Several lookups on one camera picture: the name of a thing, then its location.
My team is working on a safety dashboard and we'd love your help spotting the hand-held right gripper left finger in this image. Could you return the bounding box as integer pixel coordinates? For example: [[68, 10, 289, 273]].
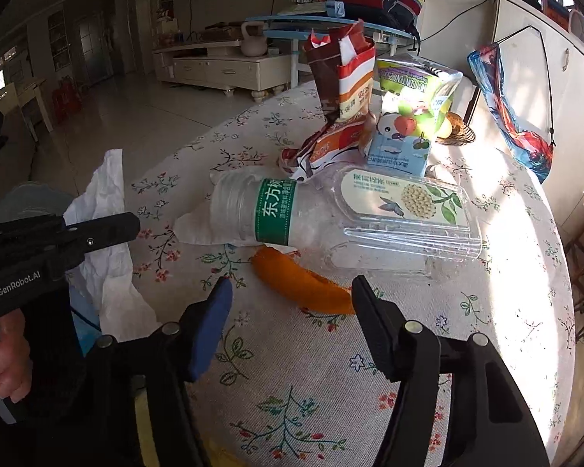
[[85, 276, 234, 467]]

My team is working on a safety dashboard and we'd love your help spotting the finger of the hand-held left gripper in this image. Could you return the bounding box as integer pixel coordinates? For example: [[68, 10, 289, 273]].
[[63, 212, 142, 266]]

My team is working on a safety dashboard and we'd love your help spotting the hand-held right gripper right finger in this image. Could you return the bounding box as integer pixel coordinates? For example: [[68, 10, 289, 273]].
[[351, 276, 551, 467]]

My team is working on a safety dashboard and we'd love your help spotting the large white tissue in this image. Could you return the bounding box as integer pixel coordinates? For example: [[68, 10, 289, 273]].
[[63, 148, 159, 344]]

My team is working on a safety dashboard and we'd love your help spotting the green and blue milk carton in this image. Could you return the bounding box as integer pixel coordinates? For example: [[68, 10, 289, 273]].
[[367, 56, 463, 178]]

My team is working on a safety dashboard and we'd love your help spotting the orange and white snack bag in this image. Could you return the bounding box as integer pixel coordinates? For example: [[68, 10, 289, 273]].
[[278, 20, 376, 181]]

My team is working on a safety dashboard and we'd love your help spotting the person's left hand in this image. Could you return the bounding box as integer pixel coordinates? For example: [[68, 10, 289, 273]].
[[0, 309, 33, 404]]

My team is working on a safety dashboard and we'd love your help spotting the floral tablecloth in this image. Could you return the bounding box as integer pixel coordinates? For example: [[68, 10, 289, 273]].
[[127, 80, 577, 467]]

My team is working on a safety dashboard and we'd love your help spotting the orange fruit peel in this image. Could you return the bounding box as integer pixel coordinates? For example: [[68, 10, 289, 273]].
[[252, 246, 356, 315]]

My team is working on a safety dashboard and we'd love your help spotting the blue plastic bag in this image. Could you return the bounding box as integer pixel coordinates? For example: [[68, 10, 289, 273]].
[[68, 272, 103, 351]]

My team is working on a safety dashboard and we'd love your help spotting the clear plastic clamshell box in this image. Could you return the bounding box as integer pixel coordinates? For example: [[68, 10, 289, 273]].
[[321, 164, 484, 283]]

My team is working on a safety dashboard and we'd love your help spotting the clear plastic bottle green label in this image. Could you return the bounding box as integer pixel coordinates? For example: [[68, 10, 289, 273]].
[[209, 169, 351, 250]]

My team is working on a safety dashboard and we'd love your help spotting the red plastic stool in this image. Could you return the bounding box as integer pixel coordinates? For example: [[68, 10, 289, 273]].
[[53, 80, 81, 118]]

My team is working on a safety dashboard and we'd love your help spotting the wooden side table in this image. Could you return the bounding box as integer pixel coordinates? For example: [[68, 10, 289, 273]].
[[0, 78, 54, 132]]

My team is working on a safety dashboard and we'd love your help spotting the cream television cabinet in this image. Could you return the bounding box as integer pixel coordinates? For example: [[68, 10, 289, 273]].
[[153, 41, 293, 103]]

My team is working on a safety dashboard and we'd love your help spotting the woven fruit basket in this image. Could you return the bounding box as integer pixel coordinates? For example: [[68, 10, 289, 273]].
[[435, 112, 476, 146]]

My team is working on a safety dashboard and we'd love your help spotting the pink ceramic jug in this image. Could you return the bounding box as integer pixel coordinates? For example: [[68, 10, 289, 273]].
[[241, 22, 268, 58]]

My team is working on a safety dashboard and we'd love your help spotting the colourful printed cloth bag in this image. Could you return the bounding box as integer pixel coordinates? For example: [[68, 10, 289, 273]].
[[467, 43, 556, 184]]

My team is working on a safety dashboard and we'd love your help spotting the blue study desk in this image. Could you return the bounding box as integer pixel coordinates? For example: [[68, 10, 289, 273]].
[[246, 2, 419, 59]]

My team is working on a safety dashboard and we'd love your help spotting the black hanging cord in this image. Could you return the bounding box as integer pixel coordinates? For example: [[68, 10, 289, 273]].
[[491, 24, 558, 149]]

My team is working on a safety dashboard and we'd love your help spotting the black power cable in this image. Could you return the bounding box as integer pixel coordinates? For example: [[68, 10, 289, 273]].
[[416, 0, 497, 47]]

